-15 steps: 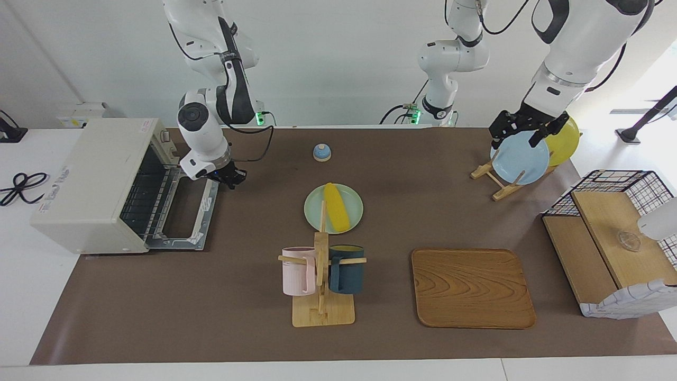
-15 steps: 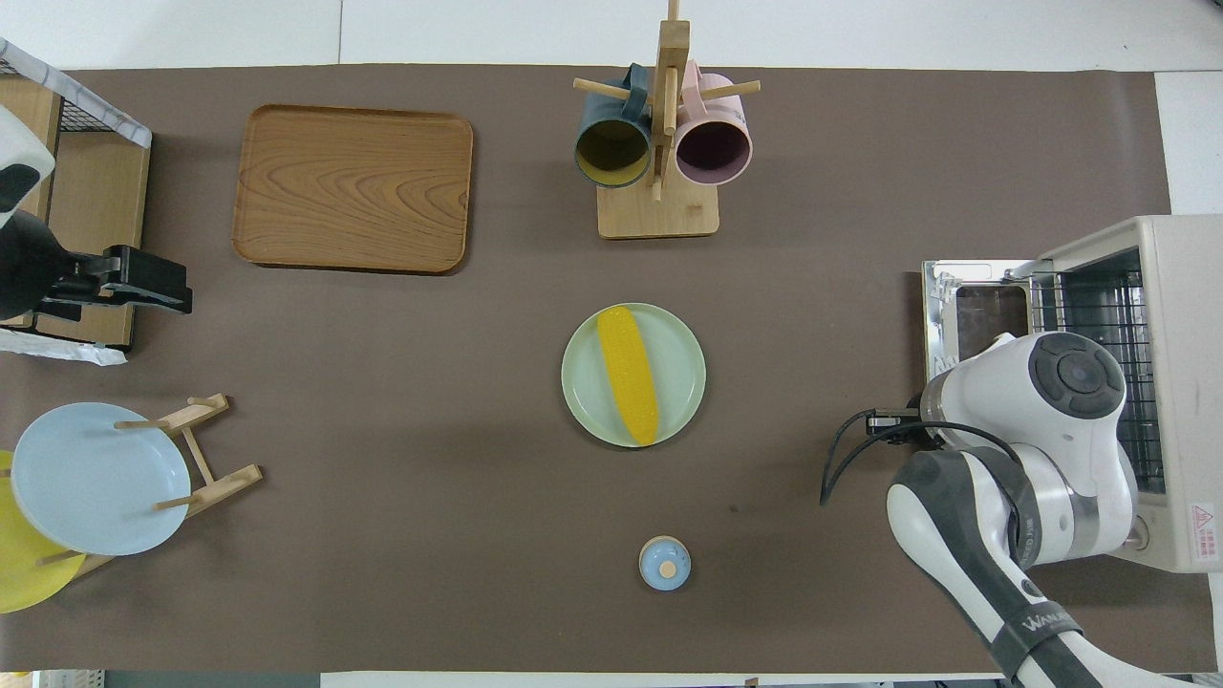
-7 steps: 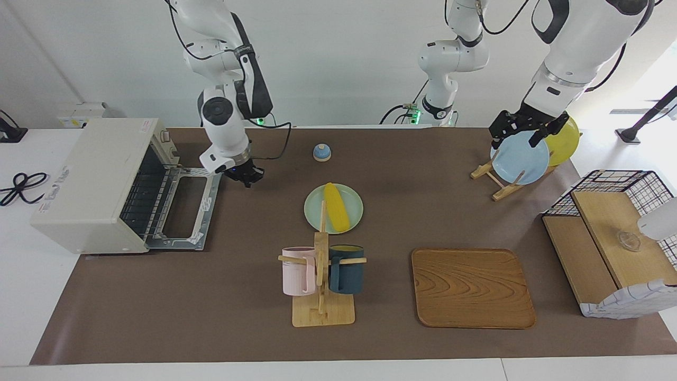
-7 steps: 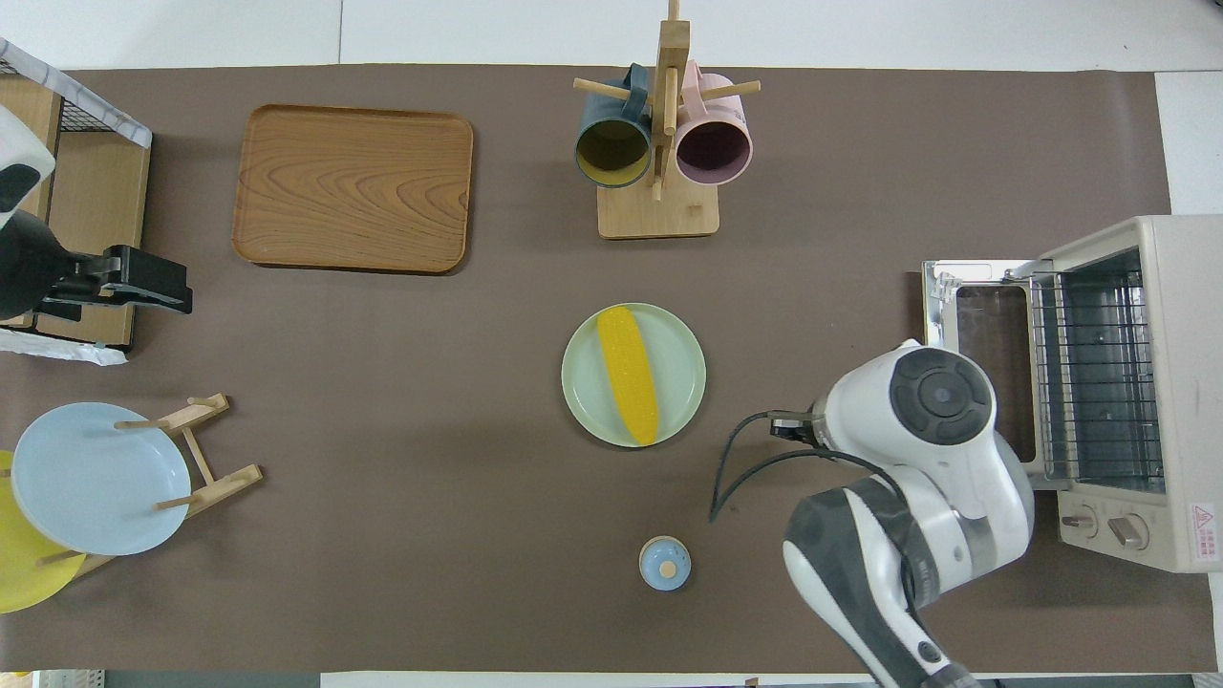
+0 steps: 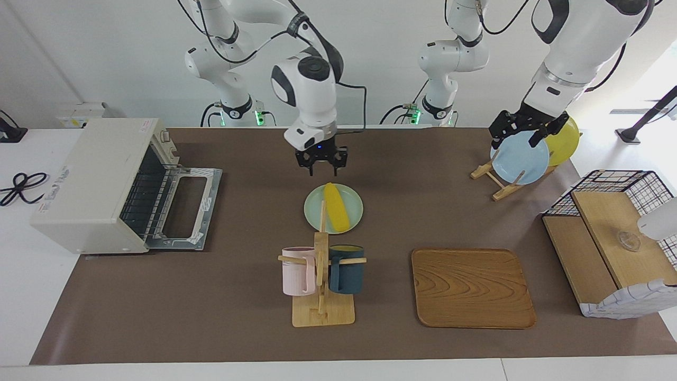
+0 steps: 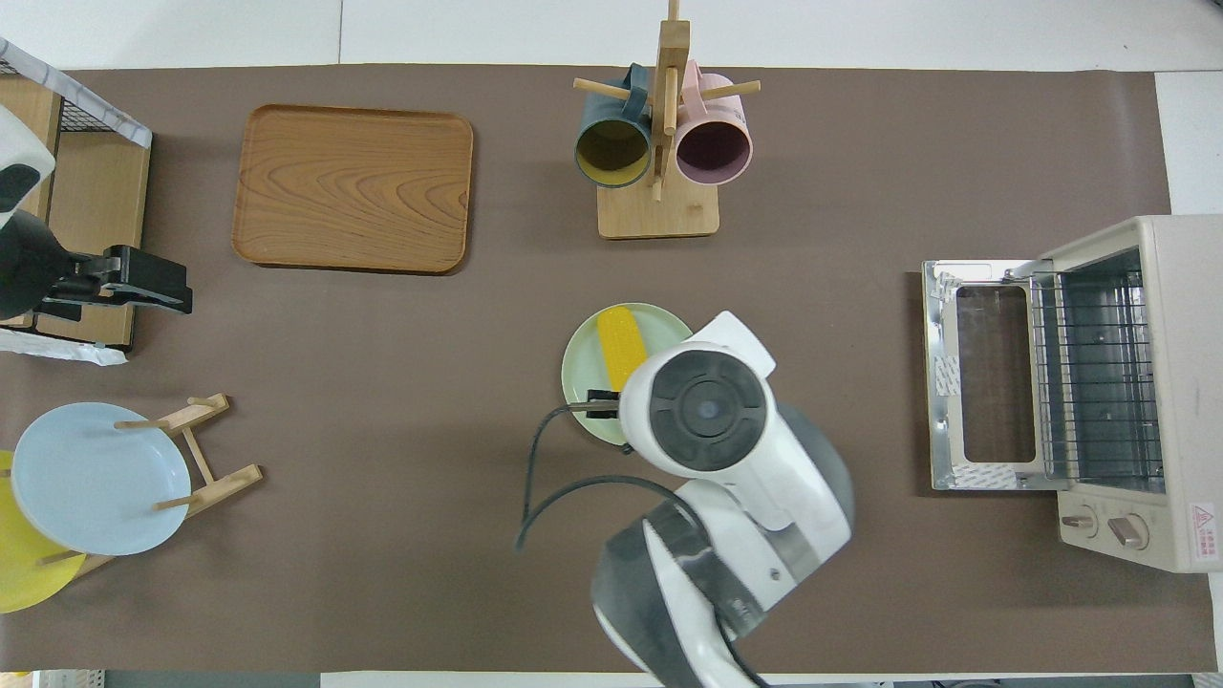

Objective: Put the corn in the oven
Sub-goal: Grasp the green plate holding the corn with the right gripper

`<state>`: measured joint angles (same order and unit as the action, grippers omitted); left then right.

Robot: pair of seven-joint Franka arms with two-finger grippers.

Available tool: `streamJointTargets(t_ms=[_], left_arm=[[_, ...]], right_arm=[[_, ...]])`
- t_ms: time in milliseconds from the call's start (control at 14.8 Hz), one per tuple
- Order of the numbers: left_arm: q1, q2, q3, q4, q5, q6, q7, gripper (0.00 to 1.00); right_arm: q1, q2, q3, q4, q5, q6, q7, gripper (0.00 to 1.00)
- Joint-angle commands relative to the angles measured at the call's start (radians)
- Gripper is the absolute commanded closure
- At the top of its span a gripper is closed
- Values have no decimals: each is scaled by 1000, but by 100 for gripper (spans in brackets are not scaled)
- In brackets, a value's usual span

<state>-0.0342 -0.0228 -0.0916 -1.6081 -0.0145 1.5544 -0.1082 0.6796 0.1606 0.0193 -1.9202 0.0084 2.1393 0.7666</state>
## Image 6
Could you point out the beige oven knob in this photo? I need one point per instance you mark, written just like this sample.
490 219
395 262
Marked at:
1080 522
1130 531

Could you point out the wooden side shelf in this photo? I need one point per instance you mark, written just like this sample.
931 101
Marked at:
96 105

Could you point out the yellow corn cob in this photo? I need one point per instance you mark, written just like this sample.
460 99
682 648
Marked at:
621 349

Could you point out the brown table mat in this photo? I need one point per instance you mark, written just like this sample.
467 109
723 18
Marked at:
382 573

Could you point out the yellow plate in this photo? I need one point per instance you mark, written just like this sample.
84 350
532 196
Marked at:
29 578

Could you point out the wooden mug rack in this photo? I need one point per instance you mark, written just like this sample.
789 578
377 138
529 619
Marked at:
659 215

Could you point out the mint green plate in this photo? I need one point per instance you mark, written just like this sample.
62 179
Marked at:
583 373

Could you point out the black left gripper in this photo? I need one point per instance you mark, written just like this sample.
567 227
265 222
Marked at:
29 268

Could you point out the dark teal mug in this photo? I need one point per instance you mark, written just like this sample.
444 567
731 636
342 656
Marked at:
611 153

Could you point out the wooden plate rack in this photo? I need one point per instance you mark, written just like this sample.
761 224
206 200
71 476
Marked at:
229 483

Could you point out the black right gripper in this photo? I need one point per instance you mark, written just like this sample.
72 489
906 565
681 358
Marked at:
604 404

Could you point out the pink mug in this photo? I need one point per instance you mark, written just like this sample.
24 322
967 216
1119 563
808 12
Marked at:
712 148

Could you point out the wooden serving tray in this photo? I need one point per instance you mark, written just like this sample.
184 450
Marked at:
354 191

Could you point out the beige toaster oven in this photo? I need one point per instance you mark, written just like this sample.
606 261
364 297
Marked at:
1185 382

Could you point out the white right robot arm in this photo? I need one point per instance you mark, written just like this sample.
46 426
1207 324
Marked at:
707 411

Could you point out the toaster oven glass door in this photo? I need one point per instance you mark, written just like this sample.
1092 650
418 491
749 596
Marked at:
934 430

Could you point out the light blue plate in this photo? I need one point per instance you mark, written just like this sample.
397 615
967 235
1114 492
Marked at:
96 487

